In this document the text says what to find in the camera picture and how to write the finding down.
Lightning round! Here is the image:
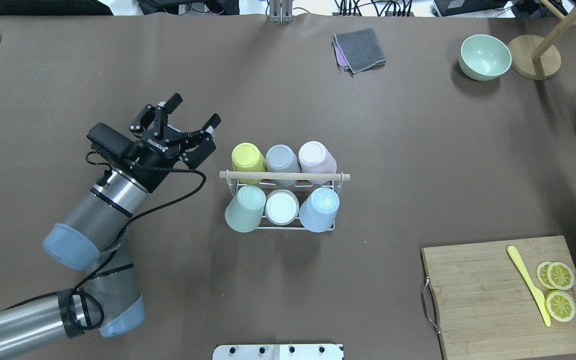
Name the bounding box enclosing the aluminium frame post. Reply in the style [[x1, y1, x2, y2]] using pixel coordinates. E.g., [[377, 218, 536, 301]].
[[267, 0, 294, 24]]

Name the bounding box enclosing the grey plastic cup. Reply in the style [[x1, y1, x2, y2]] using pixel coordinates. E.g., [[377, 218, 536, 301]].
[[265, 144, 301, 173]]

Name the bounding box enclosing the white plastic cup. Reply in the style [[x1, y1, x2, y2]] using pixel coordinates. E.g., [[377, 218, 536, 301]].
[[264, 189, 300, 226]]

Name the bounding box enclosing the lemon slice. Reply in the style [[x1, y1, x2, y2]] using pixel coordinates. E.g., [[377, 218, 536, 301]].
[[545, 290, 576, 322], [546, 261, 575, 291]]

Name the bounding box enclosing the white wire cup rack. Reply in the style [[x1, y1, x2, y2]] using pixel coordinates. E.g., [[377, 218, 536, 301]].
[[219, 170, 351, 233]]

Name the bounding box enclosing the grey folded cloth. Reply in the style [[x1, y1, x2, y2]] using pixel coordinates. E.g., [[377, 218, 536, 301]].
[[333, 27, 387, 75]]

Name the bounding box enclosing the yellow plastic cup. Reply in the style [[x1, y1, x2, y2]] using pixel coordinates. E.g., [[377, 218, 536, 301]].
[[231, 142, 267, 173]]

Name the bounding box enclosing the light green bowl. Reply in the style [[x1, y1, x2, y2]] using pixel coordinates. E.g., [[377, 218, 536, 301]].
[[458, 34, 512, 81]]

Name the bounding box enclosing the yellow plastic knife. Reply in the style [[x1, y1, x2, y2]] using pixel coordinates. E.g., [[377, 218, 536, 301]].
[[506, 244, 552, 327]]

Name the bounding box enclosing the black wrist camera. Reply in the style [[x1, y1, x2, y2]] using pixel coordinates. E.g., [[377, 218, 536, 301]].
[[86, 122, 133, 168]]

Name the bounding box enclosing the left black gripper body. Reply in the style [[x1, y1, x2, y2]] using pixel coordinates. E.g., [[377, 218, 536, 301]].
[[128, 102, 217, 193]]

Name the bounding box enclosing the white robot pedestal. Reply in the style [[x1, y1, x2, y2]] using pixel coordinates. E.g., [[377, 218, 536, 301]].
[[212, 343, 345, 360]]

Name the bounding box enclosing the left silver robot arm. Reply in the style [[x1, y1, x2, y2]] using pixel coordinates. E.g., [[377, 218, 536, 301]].
[[0, 93, 221, 360]]

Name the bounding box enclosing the green plastic cup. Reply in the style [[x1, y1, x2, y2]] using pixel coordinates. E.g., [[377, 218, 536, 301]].
[[224, 185, 266, 233]]

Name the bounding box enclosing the wooden cutting board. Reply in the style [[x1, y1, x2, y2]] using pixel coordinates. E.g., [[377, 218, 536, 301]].
[[421, 235, 576, 360]]

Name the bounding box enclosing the pink plastic cup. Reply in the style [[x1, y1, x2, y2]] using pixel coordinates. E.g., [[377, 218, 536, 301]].
[[298, 140, 338, 174]]

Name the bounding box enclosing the blue plastic cup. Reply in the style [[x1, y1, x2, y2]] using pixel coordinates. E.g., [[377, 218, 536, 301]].
[[298, 187, 340, 233]]

